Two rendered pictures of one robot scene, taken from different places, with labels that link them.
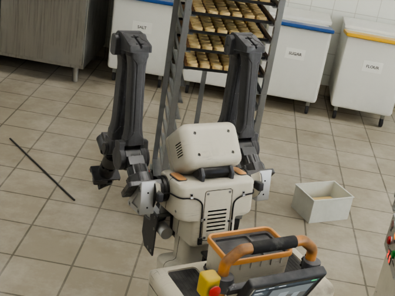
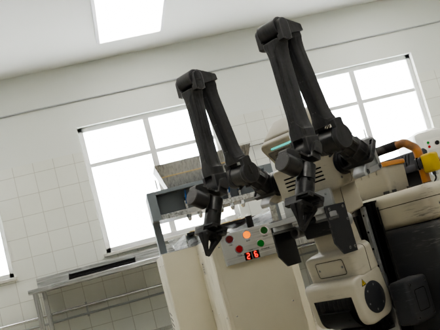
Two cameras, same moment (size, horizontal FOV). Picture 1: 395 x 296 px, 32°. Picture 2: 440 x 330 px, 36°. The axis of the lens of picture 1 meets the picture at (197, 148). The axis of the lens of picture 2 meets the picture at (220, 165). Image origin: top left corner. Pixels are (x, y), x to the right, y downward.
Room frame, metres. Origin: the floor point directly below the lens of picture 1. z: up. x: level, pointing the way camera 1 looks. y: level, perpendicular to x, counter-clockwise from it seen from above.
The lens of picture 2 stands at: (2.81, 2.17, 0.76)
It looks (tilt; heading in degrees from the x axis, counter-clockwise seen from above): 7 degrees up; 259
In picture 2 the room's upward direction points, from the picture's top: 15 degrees counter-clockwise
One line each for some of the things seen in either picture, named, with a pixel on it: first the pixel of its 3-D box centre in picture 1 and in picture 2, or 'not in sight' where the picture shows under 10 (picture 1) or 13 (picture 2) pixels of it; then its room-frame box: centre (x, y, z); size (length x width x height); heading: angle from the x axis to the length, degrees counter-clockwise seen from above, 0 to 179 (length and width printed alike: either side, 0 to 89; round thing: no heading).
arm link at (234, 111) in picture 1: (232, 92); (202, 133); (2.38, -0.09, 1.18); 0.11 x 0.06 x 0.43; 120
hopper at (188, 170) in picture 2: not in sight; (203, 170); (2.14, -1.64, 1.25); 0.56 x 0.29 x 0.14; 177
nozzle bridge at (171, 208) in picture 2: not in sight; (213, 210); (2.14, -1.64, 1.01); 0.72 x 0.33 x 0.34; 177
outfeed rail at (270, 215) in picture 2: not in sight; (241, 228); (1.99, -1.74, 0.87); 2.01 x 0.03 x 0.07; 87
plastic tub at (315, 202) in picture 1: (321, 201); not in sight; (3.81, -0.81, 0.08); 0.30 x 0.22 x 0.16; 118
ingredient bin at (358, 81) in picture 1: (365, 72); not in sight; (5.80, -1.33, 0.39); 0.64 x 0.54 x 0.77; 176
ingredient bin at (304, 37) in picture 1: (291, 59); not in sight; (5.82, -0.68, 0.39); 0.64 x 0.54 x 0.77; 177
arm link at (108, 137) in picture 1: (122, 96); (289, 91); (2.16, 0.28, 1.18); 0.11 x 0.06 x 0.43; 121
